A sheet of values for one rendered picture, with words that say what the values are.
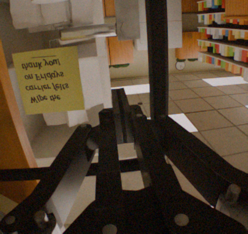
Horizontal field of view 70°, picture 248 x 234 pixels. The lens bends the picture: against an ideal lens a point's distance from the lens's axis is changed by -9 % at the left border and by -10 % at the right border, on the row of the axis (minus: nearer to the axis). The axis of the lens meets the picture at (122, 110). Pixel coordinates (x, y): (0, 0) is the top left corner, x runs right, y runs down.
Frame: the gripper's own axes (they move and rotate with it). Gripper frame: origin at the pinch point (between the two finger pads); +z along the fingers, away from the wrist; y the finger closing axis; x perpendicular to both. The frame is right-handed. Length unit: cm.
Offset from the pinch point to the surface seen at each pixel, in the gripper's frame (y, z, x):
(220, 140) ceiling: 133, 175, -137
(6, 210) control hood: -20.3, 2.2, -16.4
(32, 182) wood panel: -18.1, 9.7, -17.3
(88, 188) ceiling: -35, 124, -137
